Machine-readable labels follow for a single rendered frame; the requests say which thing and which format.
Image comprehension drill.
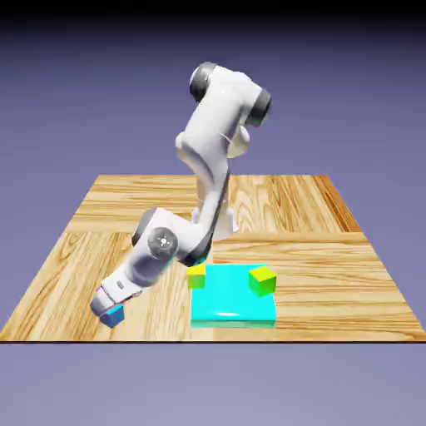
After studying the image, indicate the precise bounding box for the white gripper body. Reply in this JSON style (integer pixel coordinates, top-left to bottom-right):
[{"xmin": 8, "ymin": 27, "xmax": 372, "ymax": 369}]
[{"xmin": 90, "ymin": 284, "xmax": 145, "ymax": 316}]

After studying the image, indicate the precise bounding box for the large cyan box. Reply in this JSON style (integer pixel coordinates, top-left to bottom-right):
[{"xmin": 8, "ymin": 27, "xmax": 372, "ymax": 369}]
[{"xmin": 190, "ymin": 264, "xmax": 278, "ymax": 329}]

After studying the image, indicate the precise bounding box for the small blue cube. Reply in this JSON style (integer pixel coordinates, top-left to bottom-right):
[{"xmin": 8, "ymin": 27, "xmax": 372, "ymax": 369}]
[{"xmin": 99, "ymin": 303, "xmax": 126, "ymax": 329}]

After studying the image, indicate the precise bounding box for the small yellow-green cube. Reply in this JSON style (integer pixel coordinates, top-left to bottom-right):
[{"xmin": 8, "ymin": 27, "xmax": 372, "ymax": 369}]
[
  {"xmin": 248, "ymin": 265, "xmax": 278, "ymax": 298},
  {"xmin": 186, "ymin": 263, "xmax": 207, "ymax": 290}
]

